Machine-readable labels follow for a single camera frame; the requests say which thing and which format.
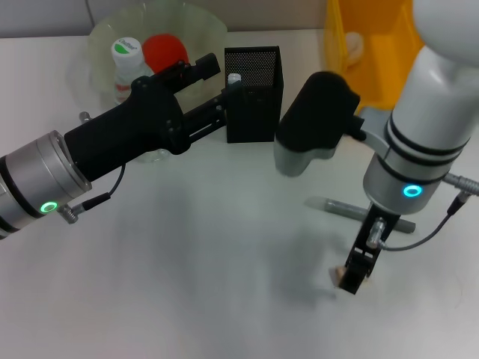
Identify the silver wrist stud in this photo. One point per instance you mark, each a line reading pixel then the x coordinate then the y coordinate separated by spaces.
pixel 376 233
pixel 85 116

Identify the black mesh pen holder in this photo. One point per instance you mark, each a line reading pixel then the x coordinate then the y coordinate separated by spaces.
pixel 258 112

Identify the silver left wrist stud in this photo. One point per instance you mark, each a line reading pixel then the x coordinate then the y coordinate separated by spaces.
pixel 85 116

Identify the grey marker pen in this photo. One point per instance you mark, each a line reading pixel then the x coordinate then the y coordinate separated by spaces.
pixel 344 207

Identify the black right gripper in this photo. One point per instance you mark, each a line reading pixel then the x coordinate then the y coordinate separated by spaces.
pixel 374 232

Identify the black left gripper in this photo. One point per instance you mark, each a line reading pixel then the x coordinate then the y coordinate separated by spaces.
pixel 131 127

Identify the yellow plastic bin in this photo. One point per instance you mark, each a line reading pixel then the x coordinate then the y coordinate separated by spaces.
pixel 385 56

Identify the beige eraser with barcode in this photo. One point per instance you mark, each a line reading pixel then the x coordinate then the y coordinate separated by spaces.
pixel 335 276

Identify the green glass fruit bowl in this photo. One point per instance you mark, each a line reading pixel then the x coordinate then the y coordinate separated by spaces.
pixel 202 33

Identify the silver right wrist stud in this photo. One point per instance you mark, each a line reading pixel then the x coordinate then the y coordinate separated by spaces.
pixel 376 233

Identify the red-orange round fruit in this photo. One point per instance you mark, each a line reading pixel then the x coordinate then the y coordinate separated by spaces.
pixel 164 48

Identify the clear green-label water bottle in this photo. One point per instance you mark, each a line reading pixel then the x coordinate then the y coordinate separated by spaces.
pixel 127 56

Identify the green utility knife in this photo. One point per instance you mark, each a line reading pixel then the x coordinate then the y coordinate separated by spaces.
pixel 234 78

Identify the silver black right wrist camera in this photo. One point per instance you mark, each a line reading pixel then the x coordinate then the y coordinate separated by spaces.
pixel 318 112

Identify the white paper ball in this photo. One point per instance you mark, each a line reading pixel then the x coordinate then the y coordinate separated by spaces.
pixel 354 46

